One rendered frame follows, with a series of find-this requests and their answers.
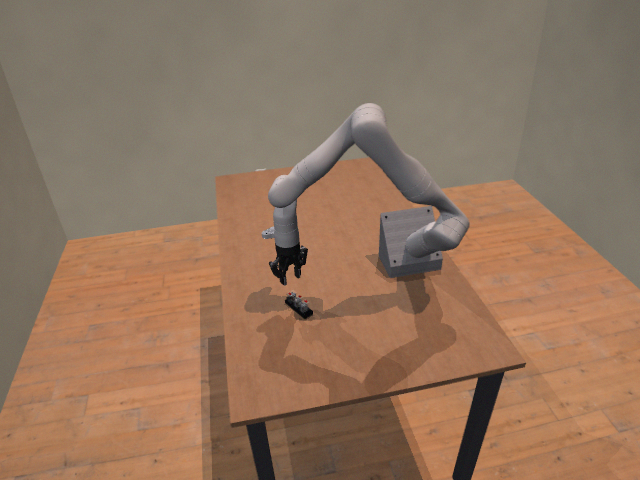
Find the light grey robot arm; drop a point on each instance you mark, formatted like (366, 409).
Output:
(367, 128)

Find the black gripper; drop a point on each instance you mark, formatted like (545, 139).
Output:
(288, 260)

